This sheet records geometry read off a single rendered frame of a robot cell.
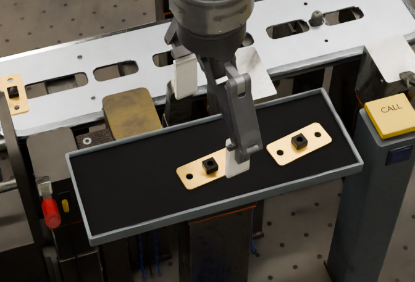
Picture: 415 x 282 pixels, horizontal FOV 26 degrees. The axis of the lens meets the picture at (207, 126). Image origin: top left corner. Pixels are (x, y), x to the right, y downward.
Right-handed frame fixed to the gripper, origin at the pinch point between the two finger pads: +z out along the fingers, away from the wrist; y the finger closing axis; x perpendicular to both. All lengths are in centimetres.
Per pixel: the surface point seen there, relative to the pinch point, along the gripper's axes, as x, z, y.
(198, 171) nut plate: -1.8, 8.6, 0.0
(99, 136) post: -9.6, 14.9, -16.0
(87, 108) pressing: -6.9, 24.9, -29.5
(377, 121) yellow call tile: 23.7, 8.9, 3.6
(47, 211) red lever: -21.3, 9.7, -4.0
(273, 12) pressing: 30, 25, -34
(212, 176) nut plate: -0.5, 8.6, 1.5
